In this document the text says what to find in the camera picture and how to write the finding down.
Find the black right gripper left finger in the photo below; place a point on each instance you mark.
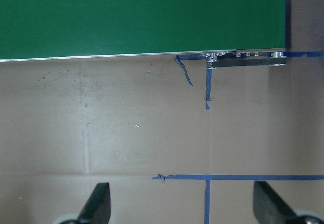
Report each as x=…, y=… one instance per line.
x=97, y=209

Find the brown paper table cover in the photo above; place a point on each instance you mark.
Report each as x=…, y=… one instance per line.
x=132, y=120

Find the green conveyor belt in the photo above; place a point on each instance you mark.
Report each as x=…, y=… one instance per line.
x=33, y=29

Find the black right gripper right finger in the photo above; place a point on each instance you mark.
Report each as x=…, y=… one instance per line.
x=269, y=207

